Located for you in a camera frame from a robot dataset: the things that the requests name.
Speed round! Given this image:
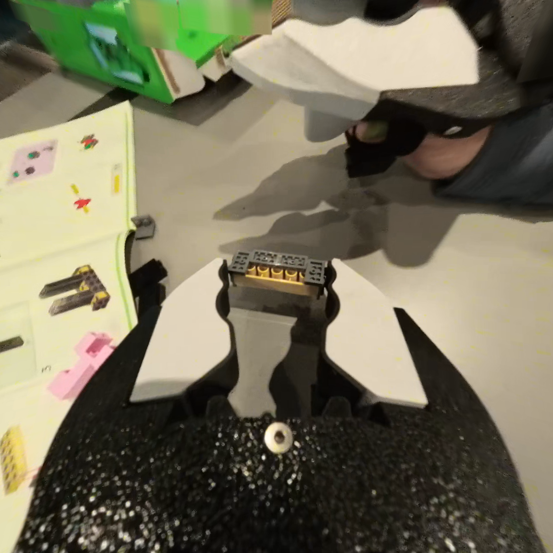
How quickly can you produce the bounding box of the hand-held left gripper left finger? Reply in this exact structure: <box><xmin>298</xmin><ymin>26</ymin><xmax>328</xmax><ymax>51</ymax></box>
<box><xmin>129</xmin><ymin>258</ymin><xmax>239</xmax><ymax>403</ymax></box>

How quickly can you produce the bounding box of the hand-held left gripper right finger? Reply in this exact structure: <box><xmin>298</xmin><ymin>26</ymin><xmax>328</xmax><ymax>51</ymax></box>
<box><xmin>319</xmin><ymin>258</ymin><xmax>429</xmax><ymax>409</ymax></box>

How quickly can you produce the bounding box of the person's right forearm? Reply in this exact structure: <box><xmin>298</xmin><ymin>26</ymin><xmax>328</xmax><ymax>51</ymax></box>
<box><xmin>432</xmin><ymin>103</ymin><xmax>553</xmax><ymax>206</ymax></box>

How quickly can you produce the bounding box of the person's right hand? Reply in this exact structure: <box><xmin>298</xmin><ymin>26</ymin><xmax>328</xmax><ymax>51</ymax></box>
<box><xmin>404</xmin><ymin>124</ymin><xmax>492</xmax><ymax>180</ymax></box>

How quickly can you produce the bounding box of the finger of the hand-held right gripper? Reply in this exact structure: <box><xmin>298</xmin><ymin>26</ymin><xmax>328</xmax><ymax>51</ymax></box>
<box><xmin>276</xmin><ymin>5</ymin><xmax>481</xmax><ymax>94</ymax></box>
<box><xmin>228</xmin><ymin>31</ymin><xmax>382</xmax><ymax>143</ymax></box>

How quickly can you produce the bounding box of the grey desk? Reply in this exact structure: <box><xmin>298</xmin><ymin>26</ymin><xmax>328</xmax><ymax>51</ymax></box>
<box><xmin>0</xmin><ymin>26</ymin><xmax>553</xmax><ymax>471</ymax></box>

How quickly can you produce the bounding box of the pale green instruction booklet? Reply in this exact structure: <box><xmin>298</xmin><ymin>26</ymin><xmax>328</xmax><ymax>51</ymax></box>
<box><xmin>0</xmin><ymin>101</ymin><xmax>138</xmax><ymax>495</ymax></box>

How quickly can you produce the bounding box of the grey and yellow brick assembly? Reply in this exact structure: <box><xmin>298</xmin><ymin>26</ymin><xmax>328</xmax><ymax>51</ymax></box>
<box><xmin>230</xmin><ymin>249</ymin><xmax>332</xmax><ymax>297</ymax></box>

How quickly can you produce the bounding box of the green cardboard box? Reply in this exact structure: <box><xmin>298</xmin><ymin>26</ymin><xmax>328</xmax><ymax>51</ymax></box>
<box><xmin>24</xmin><ymin>0</ymin><xmax>245</xmax><ymax>104</ymax></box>

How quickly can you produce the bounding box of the pink brick assembly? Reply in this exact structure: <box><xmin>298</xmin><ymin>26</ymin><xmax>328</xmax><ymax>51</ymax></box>
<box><xmin>47</xmin><ymin>331</ymin><xmax>116</xmax><ymax>401</ymax></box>

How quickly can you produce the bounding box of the black brick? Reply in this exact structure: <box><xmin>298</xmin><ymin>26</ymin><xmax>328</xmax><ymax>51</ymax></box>
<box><xmin>128</xmin><ymin>258</ymin><xmax>168</xmax><ymax>313</ymax></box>

